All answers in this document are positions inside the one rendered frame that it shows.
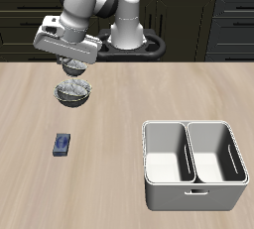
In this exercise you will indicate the white two-bin basket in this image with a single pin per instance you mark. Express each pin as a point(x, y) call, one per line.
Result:
point(195, 165)

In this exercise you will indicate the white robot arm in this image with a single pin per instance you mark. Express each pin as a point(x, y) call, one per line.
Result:
point(125, 15)

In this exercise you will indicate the flat black base plate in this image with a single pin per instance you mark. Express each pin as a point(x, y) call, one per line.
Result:
point(155, 46)

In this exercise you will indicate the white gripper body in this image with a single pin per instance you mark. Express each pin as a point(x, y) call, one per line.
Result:
point(66, 46)

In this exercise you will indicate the small grey patterned bowl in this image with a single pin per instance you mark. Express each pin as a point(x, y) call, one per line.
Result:
point(74, 68)

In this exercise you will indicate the large grey patterned bowl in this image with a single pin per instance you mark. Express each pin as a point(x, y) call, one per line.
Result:
point(72, 93)

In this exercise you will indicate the small blue box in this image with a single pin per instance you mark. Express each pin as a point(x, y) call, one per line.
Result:
point(61, 144)

